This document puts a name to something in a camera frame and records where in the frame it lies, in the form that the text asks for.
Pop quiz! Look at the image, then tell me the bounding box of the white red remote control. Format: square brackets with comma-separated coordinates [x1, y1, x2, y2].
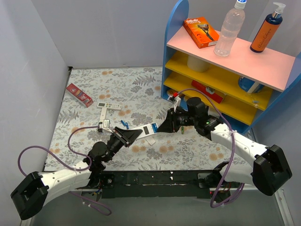
[133, 122, 157, 140]

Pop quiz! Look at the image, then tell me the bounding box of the white battery cover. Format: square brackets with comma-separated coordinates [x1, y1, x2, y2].
[146, 137, 156, 145]

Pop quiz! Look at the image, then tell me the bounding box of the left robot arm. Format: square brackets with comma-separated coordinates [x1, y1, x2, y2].
[10, 127, 143, 220]

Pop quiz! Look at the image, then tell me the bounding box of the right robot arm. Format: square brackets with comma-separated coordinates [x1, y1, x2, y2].
[157, 97, 293, 196]

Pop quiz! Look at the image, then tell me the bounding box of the slim white black remote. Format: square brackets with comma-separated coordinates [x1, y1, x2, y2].
[99, 108, 107, 123]

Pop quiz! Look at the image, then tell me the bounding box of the white air conditioner remote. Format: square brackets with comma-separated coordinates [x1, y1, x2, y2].
[97, 102, 122, 111]

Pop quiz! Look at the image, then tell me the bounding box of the red box on shelf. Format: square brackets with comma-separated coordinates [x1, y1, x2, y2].
[191, 80, 226, 104]

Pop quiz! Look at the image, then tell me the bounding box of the floral table mat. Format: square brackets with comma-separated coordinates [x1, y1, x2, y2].
[44, 67, 262, 171]

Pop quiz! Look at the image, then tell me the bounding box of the white paper roll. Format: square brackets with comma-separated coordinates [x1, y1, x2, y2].
[187, 55, 210, 72]

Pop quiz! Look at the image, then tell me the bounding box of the red toothpaste box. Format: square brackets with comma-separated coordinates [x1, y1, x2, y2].
[66, 83, 94, 108]

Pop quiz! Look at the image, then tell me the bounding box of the blue pink yellow shelf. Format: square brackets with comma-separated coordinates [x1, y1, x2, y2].
[161, 0, 301, 134]

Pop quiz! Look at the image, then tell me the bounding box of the blue white container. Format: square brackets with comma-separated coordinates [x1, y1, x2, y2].
[238, 76, 264, 93]

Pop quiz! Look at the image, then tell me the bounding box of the orange razor box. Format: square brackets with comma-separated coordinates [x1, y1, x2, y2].
[183, 17, 219, 48]

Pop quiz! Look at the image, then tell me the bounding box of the clear plastic water bottle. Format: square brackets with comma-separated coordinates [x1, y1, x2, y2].
[214, 0, 246, 57]

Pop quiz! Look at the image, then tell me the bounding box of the orange pump bottle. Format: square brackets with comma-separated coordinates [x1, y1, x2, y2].
[250, 2, 286, 53]

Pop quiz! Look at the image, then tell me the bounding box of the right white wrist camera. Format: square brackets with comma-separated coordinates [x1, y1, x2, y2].
[167, 92, 181, 112]

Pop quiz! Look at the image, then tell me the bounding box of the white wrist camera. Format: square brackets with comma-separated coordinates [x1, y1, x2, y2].
[97, 119, 111, 132]
[167, 92, 181, 112]

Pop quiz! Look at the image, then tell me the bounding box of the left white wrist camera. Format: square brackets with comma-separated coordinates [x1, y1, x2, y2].
[97, 119, 111, 132]

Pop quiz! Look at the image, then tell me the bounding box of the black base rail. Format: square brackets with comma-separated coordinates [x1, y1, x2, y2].
[82, 162, 226, 199]

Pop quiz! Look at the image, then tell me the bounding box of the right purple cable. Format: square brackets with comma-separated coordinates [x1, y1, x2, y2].
[176, 88, 245, 208]

